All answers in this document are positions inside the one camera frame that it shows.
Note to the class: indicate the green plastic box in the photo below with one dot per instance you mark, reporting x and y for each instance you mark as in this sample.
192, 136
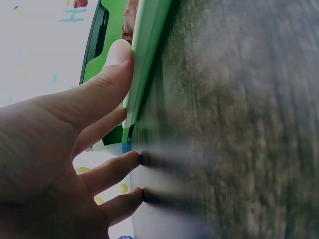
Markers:
147, 49

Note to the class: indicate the person's left hand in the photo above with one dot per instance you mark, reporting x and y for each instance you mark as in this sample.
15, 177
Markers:
37, 161

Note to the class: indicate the brown food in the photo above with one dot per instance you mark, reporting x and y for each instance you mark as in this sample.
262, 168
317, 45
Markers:
128, 27

